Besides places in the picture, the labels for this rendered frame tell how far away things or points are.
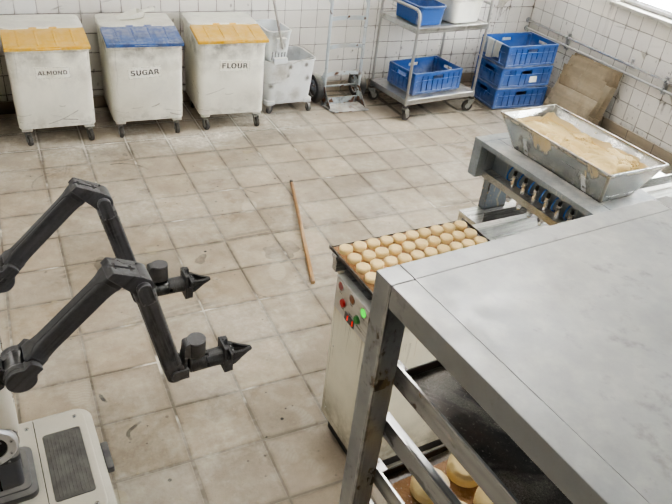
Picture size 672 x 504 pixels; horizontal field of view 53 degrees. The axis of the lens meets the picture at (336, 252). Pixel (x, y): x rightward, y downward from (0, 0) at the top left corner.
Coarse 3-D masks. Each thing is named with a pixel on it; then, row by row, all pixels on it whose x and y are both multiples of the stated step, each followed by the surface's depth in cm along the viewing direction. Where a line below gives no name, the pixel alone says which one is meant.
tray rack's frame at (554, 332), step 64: (448, 256) 74; (512, 256) 75; (576, 256) 77; (640, 256) 78; (448, 320) 64; (512, 320) 65; (576, 320) 66; (640, 320) 68; (512, 384) 58; (576, 384) 59; (640, 384) 60; (576, 448) 52; (640, 448) 53
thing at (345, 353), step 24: (360, 288) 233; (336, 312) 252; (336, 336) 256; (408, 336) 230; (336, 360) 261; (360, 360) 242; (408, 360) 237; (432, 360) 244; (336, 384) 265; (336, 408) 269; (408, 408) 254; (336, 432) 274; (408, 432) 263; (432, 432) 272; (384, 456) 265
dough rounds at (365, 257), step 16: (448, 224) 259; (464, 224) 261; (368, 240) 244; (384, 240) 245; (400, 240) 247; (416, 240) 247; (432, 240) 248; (448, 240) 250; (464, 240) 251; (480, 240) 252; (352, 256) 234; (368, 256) 235; (384, 256) 238; (400, 256) 237; (416, 256) 238; (368, 272) 227
